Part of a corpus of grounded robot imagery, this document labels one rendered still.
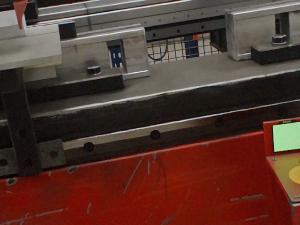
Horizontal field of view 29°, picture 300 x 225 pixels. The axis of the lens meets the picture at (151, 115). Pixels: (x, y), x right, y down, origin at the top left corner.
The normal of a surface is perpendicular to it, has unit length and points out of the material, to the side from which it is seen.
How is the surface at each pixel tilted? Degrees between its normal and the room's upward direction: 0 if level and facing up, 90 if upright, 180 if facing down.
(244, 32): 90
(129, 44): 90
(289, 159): 0
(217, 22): 90
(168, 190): 90
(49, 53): 0
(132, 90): 0
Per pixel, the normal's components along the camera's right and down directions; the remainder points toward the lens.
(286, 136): 0.04, 0.33
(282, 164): -0.12, -0.94
